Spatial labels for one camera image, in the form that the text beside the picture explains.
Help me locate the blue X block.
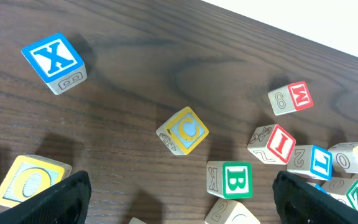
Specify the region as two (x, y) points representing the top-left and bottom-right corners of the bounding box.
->
(21, 33), (88, 95)

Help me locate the green Z block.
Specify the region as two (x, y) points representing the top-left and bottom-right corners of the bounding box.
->
(321, 177), (358, 211)

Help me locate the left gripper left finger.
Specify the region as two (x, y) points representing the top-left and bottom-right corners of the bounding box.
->
(0, 170), (91, 224)

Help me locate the red I block upper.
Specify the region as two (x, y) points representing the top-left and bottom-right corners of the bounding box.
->
(247, 124), (296, 165)

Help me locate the blue L block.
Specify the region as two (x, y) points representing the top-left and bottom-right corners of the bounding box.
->
(287, 145), (333, 180)

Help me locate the red i block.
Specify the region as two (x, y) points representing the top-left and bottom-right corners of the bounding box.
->
(247, 124), (296, 165)
(129, 217), (146, 224)

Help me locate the green B block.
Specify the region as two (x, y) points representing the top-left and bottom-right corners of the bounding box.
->
(206, 161), (254, 199)

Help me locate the yellow block upper right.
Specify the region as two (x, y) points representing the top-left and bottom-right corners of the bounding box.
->
(328, 142), (358, 174)

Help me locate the red M block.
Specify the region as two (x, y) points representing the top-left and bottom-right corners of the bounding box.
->
(268, 81), (314, 116)

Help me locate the yellow O block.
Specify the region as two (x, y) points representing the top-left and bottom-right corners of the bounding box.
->
(0, 155), (72, 208)

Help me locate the yellow block centre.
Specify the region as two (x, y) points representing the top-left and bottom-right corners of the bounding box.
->
(204, 198), (260, 224)

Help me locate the yellow C block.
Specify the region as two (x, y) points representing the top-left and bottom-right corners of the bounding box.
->
(156, 106), (209, 156)

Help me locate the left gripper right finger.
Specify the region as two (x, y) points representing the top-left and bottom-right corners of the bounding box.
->
(272, 171), (358, 224)

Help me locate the red I block centre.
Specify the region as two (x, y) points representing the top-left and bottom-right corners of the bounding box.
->
(129, 217), (146, 224)

